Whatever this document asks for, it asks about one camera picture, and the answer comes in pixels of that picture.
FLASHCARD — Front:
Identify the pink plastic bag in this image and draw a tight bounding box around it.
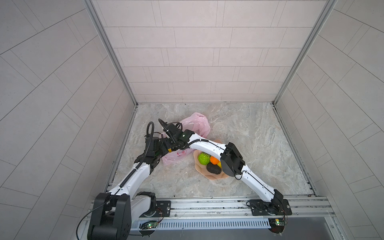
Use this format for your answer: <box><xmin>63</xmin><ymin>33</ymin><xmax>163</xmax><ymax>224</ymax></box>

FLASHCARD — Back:
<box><xmin>162</xmin><ymin>112</ymin><xmax>211</xmax><ymax>166</ymax></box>

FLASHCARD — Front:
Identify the green fake fruit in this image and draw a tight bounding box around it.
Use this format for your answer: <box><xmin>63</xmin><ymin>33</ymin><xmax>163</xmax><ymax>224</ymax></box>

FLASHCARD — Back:
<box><xmin>198</xmin><ymin>152</ymin><xmax>211</xmax><ymax>166</ymax></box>

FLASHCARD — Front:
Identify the orange fake tangerine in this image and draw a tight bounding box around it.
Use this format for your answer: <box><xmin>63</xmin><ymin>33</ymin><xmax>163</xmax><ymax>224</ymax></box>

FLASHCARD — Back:
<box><xmin>210</xmin><ymin>156</ymin><xmax>220</xmax><ymax>165</ymax></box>

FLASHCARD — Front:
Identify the dark brown fake fruit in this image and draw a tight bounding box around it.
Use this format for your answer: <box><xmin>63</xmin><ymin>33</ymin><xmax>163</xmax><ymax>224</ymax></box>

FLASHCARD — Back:
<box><xmin>206</xmin><ymin>163</ymin><xmax>222</xmax><ymax>175</ymax></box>

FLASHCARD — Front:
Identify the pink scalloped bowl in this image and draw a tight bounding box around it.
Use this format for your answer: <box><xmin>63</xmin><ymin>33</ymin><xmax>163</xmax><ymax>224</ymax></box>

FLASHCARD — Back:
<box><xmin>193</xmin><ymin>150</ymin><xmax>229</xmax><ymax>180</ymax></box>

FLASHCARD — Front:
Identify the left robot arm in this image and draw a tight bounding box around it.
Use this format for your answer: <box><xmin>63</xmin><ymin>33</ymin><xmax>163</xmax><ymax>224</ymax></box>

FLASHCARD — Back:
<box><xmin>87</xmin><ymin>135</ymin><xmax>174</xmax><ymax>240</ymax></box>

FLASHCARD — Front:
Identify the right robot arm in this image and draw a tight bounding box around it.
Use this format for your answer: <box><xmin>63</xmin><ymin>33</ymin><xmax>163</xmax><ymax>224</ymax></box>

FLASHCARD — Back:
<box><xmin>159</xmin><ymin>119</ymin><xmax>286</xmax><ymax>215</ymax></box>

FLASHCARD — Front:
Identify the left circuit board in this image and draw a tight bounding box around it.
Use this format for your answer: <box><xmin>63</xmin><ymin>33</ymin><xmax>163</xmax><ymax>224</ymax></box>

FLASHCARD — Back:
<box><xmin>140</xmin><ymin>221</ymin><xmax>159</xmax><ymax>231</ymax></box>

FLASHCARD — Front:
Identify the circuit board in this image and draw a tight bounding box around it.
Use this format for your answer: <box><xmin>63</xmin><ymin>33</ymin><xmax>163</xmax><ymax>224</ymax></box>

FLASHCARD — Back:
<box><xmin>269</xmin><ymin>219</ymin><xmax>286</xmax><ymax>234</ymax></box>
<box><xmin>140</xmin><ymin>221</ymin><xmax>159</xmax><ymax>231</ymax></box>

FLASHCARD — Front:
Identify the white vented grille strip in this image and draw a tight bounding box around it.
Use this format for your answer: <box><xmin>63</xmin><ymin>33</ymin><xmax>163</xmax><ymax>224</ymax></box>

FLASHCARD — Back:
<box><xmin>130</xmin><ymin>218</ymin><xmax>271</xmax><ymax>231</ymax></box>

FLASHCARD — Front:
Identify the right circuit board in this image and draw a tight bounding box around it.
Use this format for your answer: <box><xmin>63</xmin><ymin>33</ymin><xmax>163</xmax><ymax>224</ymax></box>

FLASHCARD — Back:
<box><xmin>269</xmin><ymin>219</ymin><xmax>286</xmax><ymax>234</ymax></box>

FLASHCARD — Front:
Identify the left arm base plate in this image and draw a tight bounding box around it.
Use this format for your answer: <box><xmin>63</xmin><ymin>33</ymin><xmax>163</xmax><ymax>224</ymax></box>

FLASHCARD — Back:
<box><xmin>140</xmin><ymin>201</ymin><xmax>171</xmax><ymax>218</ymax></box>

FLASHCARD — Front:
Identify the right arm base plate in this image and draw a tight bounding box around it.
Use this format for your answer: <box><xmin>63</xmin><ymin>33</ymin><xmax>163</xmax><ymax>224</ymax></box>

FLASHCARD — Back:
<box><xmin>246</xmin><ymin>199</ymin><xmax>293</xmax><ymax>216</ymax></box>

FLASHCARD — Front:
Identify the aluminium mounting rail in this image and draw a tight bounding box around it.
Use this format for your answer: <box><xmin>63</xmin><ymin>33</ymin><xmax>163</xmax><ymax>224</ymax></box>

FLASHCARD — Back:
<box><xmin>128</xmin><ymin>196</ymin><xmax>335</xmax><ymax>221</ymax></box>

